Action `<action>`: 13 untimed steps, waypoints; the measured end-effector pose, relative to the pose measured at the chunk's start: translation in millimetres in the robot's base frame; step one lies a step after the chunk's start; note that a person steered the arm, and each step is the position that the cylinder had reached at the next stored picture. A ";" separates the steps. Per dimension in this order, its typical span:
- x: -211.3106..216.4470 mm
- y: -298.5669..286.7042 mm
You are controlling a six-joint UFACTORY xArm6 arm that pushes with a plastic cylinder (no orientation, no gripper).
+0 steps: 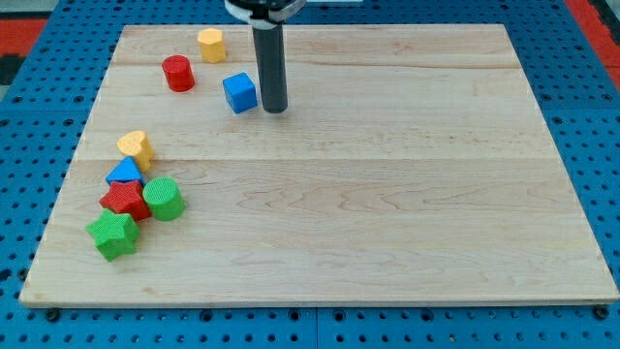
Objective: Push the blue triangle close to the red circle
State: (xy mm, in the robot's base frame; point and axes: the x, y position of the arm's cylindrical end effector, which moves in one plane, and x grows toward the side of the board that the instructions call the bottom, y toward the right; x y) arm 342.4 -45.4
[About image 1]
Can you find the red star block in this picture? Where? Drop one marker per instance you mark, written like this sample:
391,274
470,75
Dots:
126,197

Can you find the yellow heart block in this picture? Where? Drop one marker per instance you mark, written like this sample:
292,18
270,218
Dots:
136,144

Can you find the green cylinder block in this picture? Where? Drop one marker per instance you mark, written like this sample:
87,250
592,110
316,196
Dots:
163,198

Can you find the red cylinder block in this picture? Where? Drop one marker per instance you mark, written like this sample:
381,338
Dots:
178,72

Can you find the blue cube block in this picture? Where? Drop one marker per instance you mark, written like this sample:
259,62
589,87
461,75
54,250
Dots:
240,92

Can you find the light wooden board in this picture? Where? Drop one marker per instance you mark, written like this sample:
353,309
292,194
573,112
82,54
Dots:
412,167

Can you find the blue triangle block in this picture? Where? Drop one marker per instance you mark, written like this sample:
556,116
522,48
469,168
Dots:
125,171

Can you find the yellow hexagon block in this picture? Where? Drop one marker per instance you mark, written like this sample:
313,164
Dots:
212,45

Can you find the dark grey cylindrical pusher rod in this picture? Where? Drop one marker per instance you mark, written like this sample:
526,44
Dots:
270,56

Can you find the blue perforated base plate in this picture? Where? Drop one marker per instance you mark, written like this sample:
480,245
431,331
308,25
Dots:
46,108

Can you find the white black robot end flange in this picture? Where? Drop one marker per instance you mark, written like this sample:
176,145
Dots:
263,13

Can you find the green star block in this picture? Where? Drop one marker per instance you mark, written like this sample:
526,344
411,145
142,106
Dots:
114,234

